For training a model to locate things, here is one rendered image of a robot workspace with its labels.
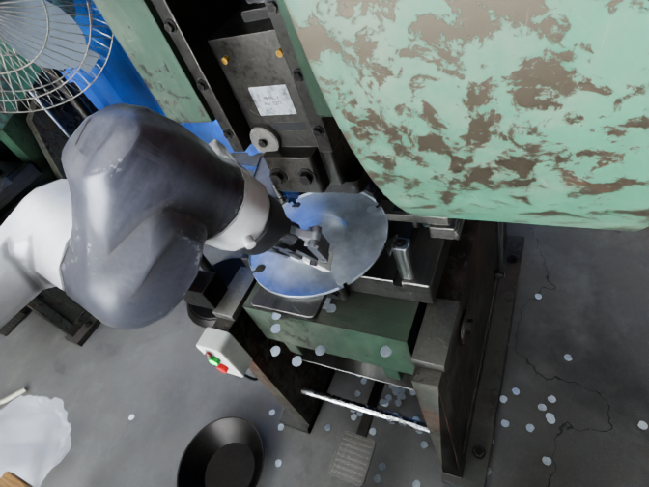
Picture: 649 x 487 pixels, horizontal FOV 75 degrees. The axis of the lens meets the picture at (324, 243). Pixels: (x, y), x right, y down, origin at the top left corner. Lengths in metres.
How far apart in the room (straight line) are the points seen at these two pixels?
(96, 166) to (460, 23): 0.25
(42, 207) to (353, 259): 0.51
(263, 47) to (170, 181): 0.36
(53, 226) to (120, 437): 1.54
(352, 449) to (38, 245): 1.03
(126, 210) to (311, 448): 1.24
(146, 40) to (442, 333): 0.69
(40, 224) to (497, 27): 0.38
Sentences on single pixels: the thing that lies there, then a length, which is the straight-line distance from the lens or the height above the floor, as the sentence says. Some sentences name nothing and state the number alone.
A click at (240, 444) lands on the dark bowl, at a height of 0.00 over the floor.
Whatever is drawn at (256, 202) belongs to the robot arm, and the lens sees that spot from 0.43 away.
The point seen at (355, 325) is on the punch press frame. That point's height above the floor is 0.65.
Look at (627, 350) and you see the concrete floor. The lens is 1.59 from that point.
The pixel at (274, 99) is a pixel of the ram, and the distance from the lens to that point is 0.71.
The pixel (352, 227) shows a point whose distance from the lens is 0.84.
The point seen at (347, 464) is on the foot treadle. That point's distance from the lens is 1.28.
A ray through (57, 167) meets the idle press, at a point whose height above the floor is 0.64.
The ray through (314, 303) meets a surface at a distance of 0.75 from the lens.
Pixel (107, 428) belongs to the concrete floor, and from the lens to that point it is 1.97.
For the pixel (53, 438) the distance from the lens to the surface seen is 1.99.
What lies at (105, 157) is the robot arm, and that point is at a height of 1.24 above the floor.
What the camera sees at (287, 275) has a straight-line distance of 0.81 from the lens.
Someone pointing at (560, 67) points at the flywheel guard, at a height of 1.25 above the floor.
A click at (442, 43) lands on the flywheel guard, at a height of 1.27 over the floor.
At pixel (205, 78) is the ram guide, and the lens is 0.71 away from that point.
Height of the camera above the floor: 1.36
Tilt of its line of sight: 44 degrees down
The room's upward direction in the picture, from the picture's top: 24 degrees counter-clockwise
